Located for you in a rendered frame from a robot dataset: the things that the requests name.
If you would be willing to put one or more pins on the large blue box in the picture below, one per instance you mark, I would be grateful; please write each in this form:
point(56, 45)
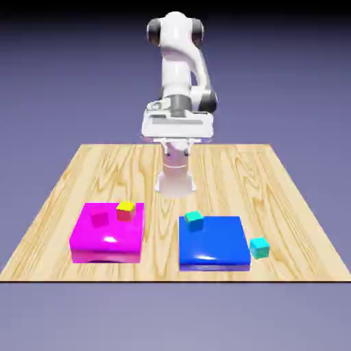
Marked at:
point(216, 241)

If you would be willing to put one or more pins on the small teal cube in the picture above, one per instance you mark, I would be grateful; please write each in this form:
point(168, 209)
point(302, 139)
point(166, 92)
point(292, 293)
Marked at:
point(194, 220)
point(259, 247)

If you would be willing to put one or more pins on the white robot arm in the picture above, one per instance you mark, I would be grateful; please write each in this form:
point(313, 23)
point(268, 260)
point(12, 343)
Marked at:
point(175, 68)

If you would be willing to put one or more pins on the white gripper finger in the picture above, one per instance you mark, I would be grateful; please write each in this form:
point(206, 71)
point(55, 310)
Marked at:
point(187, 149)
point(166, 149)

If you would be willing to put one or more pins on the small magenta cube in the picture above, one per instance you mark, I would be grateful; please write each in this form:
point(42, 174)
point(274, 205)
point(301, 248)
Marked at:
point(99, 219)

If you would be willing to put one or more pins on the small yellow cube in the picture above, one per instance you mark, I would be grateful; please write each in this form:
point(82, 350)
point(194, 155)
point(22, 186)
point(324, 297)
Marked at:
point(126, 211)

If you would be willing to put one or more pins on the large magenta box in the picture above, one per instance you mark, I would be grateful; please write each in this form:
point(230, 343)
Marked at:
point(109, 238)

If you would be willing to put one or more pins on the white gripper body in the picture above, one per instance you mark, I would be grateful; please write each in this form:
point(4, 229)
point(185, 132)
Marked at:
point(178, 129)

